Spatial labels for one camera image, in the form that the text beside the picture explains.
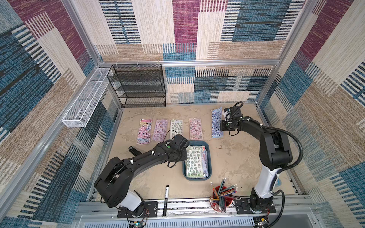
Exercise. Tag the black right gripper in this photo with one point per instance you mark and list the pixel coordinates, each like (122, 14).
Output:
(225, 124)

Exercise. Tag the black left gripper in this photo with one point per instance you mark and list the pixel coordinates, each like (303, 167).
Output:
(185, 157)

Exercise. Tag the blue penguin sticker sheet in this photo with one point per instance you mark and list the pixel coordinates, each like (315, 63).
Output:
(216, 123)

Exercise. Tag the purple sticker sheet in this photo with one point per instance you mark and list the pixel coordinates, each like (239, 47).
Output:
(160, 130)

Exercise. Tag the green dinosaur sticker sheet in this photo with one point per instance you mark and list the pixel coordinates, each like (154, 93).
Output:
(176, 127)

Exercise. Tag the pink bonbon sticker sheet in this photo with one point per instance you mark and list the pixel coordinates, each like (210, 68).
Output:
(195, 129)

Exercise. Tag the pink cat sticker sheet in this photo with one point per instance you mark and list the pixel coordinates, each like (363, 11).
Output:
(144, 132)

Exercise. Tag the green frog sticker sheet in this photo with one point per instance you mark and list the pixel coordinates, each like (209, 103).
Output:
(194, 165)

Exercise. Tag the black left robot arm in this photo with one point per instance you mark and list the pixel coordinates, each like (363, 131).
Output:
(114, 181)

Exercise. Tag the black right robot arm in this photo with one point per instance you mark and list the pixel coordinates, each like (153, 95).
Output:
(274, 154)

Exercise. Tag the black marker pen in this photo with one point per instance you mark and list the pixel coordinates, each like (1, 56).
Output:
(165, 201)

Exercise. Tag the red pencil cup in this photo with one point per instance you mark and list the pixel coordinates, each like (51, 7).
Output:
(217, 199)

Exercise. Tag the black wire shelf rack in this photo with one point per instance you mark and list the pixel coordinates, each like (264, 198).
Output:
(138, 85)

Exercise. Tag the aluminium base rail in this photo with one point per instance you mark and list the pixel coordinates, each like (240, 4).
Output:
(297, 211)

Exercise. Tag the white wire mesh basket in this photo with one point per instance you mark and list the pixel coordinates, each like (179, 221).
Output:
(85, 104)

